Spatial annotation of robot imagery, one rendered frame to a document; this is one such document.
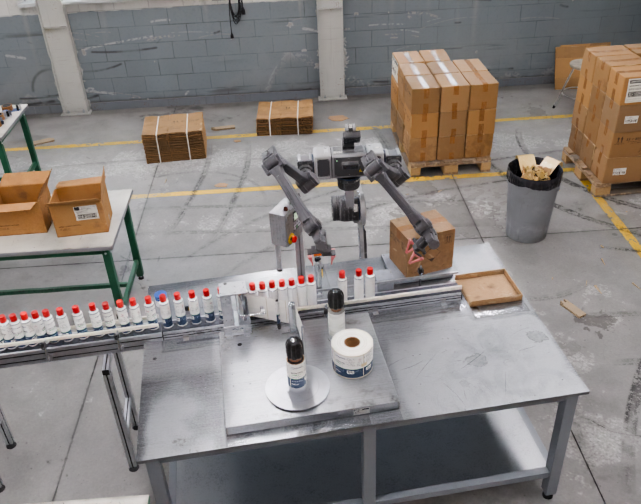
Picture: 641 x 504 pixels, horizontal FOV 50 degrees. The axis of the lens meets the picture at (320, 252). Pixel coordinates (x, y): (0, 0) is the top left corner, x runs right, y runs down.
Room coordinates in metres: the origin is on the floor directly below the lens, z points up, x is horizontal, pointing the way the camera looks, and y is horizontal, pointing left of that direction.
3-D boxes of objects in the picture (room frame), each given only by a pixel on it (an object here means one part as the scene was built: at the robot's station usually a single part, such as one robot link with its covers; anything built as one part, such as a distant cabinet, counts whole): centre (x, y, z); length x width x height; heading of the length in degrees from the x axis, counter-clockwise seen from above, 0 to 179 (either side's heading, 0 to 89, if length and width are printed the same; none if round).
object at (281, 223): (3.07, 0.17, 1.38); 0.17 x 0.10 x 0.19; 153
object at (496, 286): (3.13, -0.94, 0.85); 0.30 x 0.26 x 0.04; 98
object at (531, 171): (5.05, -1.82, 0.50); 0.42 x 0.41 x 0.28; 92
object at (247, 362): (2.54, 0.11, 0.86); 0.80 x 0.67 x 0.05; 98
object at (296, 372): (2.38, 0.14, 1.04); 0.09 x 0.09 x 0.29
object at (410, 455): (2.83, -0.10, 0.40); 2.04 x 1.25 x 0.81; 98
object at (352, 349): (2.52, -0.13, 0.95); 0.20 x 0.20 x 0.14
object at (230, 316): (2.85, 0.45, 1.01); 0.14 x 0.13 x 0.26; 98
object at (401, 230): (3.41, -0.60, 0.99); 0.30 x 0.24 x 0.27; 109
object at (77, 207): (4.18, 1.62, 0.97); 0.51 x 0.39 x 0.37; 7
